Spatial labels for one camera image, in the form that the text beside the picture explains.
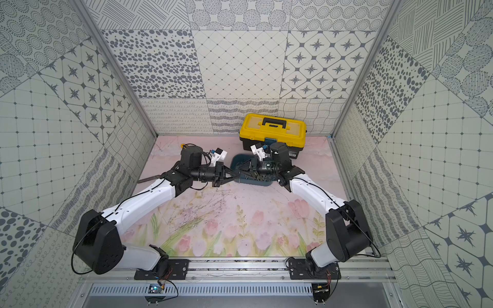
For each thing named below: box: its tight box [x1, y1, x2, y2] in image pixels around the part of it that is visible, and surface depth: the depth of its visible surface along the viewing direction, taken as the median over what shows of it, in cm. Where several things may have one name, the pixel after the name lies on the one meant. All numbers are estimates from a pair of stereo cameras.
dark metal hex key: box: [137, 174, 162, 184], surface depth 103 cm
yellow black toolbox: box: [239, 113, 307, 160], surface depth 104 cm
